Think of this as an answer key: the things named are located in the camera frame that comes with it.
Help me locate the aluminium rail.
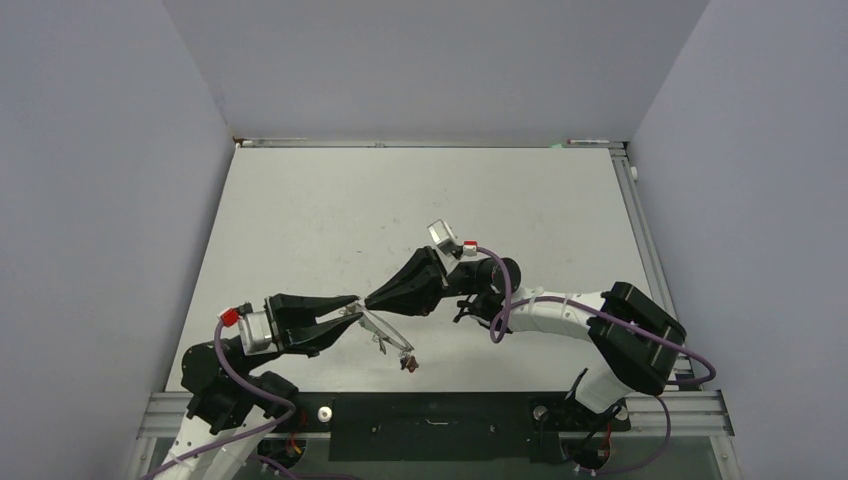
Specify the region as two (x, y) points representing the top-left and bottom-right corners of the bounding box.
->
(135, 390), (735, 440)
(609, 145), (697, 392)
(233, 138), (627, 150)

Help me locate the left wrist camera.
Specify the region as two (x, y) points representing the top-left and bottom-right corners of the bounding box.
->
(237, 310), (276, 356)

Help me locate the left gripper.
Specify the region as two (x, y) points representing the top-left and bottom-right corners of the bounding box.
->
(240, 293), (363, 373)

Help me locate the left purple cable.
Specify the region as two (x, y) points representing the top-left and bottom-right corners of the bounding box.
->
(142, 317), (362, 480)

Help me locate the right aluminium rail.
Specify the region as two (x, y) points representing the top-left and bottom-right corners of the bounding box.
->
(609, 145), (697, 392)

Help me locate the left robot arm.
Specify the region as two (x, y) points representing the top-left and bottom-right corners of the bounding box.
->
(146, 294), (363, 479)

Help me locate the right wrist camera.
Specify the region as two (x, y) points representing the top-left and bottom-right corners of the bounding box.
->
(427, 219), (460, 256)

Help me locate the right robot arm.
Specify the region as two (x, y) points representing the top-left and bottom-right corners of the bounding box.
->
(362, 247), (687, 428)

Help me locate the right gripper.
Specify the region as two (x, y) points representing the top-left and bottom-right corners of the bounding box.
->
(365, 244), (480, 317)

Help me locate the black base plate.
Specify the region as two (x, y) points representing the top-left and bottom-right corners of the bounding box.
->
(258, 392), (627, 467)

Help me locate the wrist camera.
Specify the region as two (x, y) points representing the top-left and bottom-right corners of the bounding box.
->
(237, 310), (276, 356)
(427, 219), (460, 256)

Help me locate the front aluminium rail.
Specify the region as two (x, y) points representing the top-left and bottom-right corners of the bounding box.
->
(135, 390), (735, 440)

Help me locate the back aluminium rail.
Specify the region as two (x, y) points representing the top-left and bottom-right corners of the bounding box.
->
(233, 138), (627, 150)

